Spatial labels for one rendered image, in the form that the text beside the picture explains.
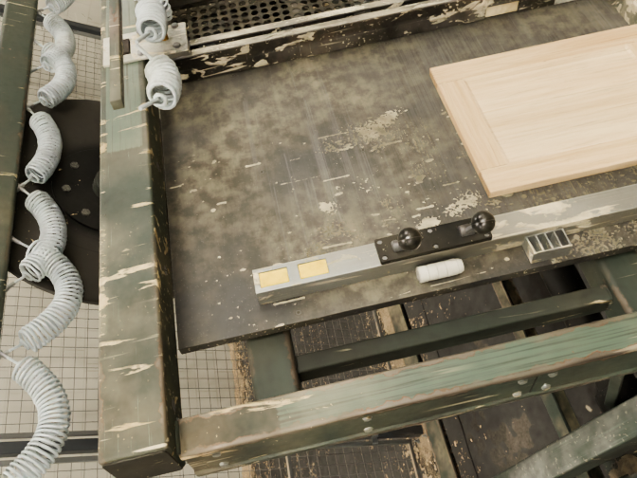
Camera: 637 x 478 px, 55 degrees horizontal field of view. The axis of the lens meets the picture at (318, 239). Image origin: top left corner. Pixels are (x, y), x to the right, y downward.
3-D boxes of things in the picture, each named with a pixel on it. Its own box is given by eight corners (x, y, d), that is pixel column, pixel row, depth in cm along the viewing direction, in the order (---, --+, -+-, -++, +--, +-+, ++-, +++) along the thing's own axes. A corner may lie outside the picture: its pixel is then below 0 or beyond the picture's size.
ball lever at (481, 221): (477, 239, 109) (501, 229, 95) (456, 244, 108) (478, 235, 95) (472, 218, 109) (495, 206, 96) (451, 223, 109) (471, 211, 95)
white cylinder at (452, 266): (420, 286, 108) (464, 276, 108) (420, 277, 105) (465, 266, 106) (414, 272, 109) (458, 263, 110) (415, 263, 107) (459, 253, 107)
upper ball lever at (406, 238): (411, 254, 108) (426, 247, 95) (391, 259, 108) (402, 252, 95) (406, 233, 108) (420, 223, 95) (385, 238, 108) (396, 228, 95)
